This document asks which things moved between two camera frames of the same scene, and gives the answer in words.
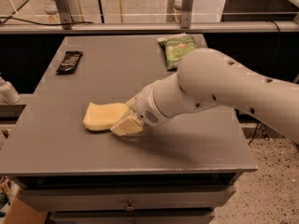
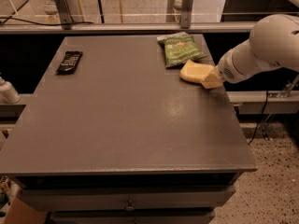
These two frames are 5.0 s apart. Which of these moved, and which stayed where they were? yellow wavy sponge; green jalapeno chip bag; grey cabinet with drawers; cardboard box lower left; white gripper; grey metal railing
Moved: white gripper; yellow wavy sponge
Stayed: grey metal railing; grey cabinet with drawers; cardboard box lower left; green jalapeno chip bag
